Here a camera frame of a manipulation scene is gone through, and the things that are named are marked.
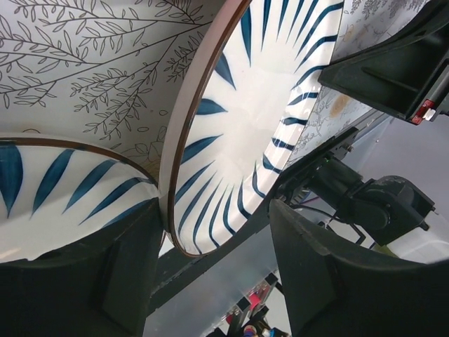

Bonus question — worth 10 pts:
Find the blue striped plate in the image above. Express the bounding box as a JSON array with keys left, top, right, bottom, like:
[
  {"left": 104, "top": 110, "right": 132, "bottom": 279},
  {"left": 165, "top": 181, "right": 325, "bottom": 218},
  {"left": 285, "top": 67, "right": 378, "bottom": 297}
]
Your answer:
[
  {"left": 159, "top": 1, "right": 344, "bottom": 257},
  {"left": 1, "top": 137, "right": 159, "bottom": 263}
]

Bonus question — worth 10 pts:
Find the floral table mat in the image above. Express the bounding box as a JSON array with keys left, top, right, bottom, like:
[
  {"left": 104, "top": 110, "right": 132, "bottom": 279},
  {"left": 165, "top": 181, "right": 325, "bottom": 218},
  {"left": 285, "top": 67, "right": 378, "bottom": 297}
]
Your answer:
[{"left": 0, "top": 0, "right": 429, "bottom": 176}]

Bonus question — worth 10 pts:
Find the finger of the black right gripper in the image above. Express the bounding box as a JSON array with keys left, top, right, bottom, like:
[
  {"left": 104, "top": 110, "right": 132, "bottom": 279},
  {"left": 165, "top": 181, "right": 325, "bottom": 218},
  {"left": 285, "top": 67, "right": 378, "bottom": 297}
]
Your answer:
[{"left": 319, "top": 1, "right": 448, "bottom": 119}]

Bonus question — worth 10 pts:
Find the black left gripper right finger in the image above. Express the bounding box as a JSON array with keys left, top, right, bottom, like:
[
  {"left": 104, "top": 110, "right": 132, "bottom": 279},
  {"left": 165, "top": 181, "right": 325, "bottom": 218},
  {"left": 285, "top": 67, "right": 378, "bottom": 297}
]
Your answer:
[{"left": 269, "top": 199, "right": 448, "bottom": 336}]

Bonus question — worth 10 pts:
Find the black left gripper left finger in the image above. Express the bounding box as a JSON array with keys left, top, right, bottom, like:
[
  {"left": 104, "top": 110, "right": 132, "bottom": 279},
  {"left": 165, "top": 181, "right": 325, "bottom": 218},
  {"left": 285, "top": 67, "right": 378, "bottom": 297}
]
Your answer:
[{"left": 1, "top": 199, "right": 163, "bottom": 336}]

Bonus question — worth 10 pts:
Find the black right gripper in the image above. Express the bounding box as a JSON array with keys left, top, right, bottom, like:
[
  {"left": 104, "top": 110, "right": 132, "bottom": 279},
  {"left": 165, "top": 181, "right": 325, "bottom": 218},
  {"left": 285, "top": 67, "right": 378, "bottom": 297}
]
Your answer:
[{"left": 280, "top": 154, "right": 438, "bottom": 246}]

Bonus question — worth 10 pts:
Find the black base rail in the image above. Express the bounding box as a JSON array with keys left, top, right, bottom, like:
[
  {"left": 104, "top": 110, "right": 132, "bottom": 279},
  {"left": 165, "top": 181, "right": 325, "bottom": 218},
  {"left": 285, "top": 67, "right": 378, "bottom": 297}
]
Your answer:
[{"left": 147, "top": 126, "right": 359, "bottom": 315}]

